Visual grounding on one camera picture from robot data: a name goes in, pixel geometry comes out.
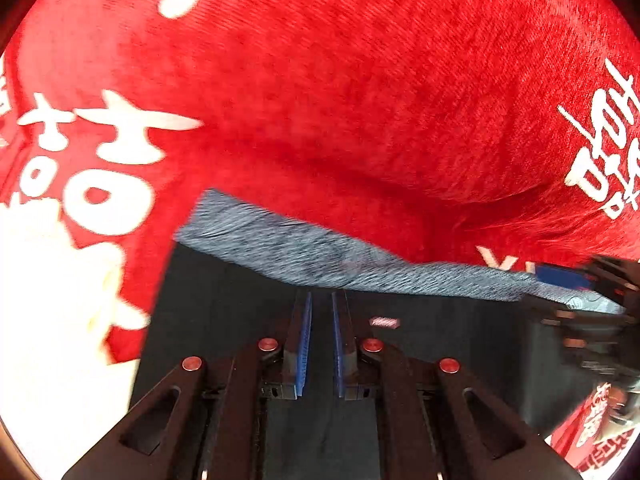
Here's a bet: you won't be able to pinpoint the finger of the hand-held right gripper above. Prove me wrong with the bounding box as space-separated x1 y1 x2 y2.
534 255 640 306
521 294 640 391

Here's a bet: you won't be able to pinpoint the red printed blanket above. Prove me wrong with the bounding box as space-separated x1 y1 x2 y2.
0 0 640 473

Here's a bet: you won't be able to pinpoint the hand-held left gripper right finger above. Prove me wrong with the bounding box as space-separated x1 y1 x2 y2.
331 290 583 480

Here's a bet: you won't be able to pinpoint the black pants with grey lining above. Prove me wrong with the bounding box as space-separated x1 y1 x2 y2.
129 188 626 480

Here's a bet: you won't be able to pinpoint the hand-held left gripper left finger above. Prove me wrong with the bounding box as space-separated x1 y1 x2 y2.
62 290 314 480

